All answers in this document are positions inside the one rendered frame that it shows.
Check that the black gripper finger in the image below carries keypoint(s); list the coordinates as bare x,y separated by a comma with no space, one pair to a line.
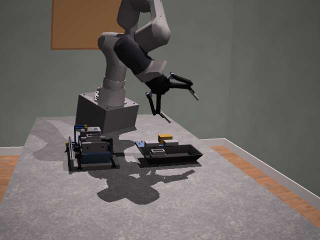
158,104
187,85

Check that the orange-yellow block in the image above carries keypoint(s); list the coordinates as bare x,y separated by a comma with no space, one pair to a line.
162,137

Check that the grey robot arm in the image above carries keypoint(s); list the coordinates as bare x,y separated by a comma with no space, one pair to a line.
122,51

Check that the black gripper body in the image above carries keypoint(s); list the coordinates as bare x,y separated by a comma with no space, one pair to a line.
157,83

